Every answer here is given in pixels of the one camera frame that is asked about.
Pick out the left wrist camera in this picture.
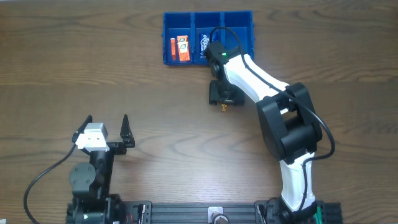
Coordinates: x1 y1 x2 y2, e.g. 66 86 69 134
75 122 110 152

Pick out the wide orange candy box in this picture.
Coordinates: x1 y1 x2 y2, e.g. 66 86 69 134
176 35 191 62

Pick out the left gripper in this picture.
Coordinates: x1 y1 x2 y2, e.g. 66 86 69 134
72 113 136 156

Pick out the slim orange candy box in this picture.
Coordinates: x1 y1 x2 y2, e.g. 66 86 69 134
169 37 177 61

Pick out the blue tray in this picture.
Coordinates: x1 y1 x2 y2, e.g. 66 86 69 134
160 10 255 66

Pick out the mounting rail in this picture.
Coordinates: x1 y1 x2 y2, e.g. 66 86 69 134
66 200 343 224

